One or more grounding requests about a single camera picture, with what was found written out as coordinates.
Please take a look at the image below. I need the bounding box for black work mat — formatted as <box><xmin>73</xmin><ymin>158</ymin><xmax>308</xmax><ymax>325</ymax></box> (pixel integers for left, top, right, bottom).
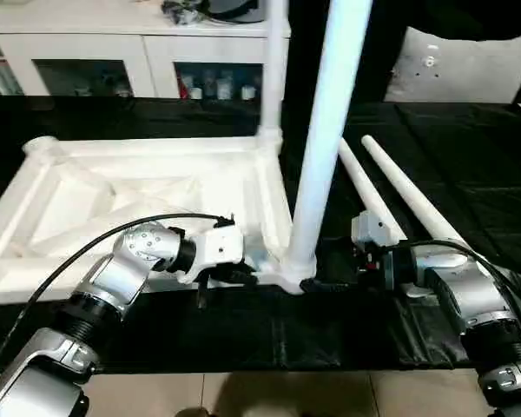
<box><xmin>0</xmin><ymin>94</ymin><xmax>521</xmax><ymax>374</ymax></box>

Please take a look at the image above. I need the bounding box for white plastic table top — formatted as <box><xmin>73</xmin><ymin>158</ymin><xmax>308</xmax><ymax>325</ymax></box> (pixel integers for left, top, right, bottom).
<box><xmin>0</xmin><ymin>135</ymin><xmax>318</xmax><ymax>305</ymax></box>

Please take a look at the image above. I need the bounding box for black box with yellow label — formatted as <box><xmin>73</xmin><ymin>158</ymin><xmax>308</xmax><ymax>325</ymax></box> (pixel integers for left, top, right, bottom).
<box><xmin>289</xmin><ymin>0</ymin><xmax>409</xmax><ymax>103</ymax></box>

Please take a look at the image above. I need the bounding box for grey cushion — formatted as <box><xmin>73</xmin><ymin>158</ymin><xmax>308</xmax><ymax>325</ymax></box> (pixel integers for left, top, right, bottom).
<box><xmin>384</xmin><ymin>25</ymin><xmax>521</xmax><ymax>104</ymax></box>

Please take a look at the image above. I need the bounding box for white plastic table leg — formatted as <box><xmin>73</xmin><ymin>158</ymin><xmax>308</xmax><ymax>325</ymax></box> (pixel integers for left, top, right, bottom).
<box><xmin>256</xmin><ymin>0</ymin><xmax>292</xmax><ymax>149</ymax></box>
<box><xmin>338</xmin><ymin>137</ymin><xmax>409</xmax><ymax>242</ymax></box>
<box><xmin>360</xmin><ymin>134</ymin><xmax>465</xmax><ymax>244</ymax></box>
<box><xmin>286</xmin><ymin>0</ymin><xmax>374</xmax><ymax>283</ymax></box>

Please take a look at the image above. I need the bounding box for grey helmet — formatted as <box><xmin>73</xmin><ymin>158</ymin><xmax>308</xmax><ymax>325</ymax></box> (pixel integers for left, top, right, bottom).
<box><xmin>208</xmin><ymin>0</ymin><xmax>270</xmax><ymax>23</ymax></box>

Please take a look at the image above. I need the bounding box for white glass-door cabinet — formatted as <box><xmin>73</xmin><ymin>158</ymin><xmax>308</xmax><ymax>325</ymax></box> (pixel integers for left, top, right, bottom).
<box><xmin>0</xmin><ymin>0</ymin><xmax>292</xmax><ymax>99</ymax></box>

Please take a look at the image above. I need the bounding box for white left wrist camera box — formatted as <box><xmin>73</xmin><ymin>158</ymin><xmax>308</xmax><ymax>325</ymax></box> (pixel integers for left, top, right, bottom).
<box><xmin>177</xmin><ymin>228</ymin><xmax>247</xmax><ymax>286</ymax></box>

